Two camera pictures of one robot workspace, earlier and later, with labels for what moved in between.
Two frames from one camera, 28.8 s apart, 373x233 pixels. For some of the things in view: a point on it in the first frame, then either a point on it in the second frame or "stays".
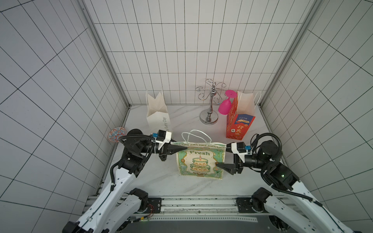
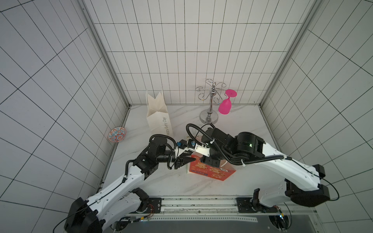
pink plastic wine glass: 225,106 stays
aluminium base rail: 206,208 stays
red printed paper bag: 241,115 to 221,173
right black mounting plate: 244,205 stays
